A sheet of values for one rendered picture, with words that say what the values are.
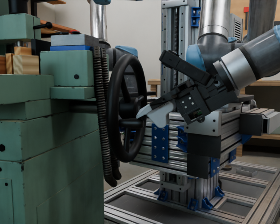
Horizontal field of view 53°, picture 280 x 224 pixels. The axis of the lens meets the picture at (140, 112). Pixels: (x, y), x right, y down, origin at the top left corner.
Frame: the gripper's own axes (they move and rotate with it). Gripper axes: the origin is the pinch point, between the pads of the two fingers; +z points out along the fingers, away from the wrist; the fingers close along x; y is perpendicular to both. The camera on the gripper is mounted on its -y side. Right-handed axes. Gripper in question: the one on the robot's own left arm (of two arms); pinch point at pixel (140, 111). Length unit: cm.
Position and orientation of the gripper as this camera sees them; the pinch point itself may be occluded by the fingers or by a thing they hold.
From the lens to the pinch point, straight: 63.0
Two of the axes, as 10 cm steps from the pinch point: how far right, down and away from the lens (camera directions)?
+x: 2.7, -1.2, 9.5
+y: 4.8, 8.8, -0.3
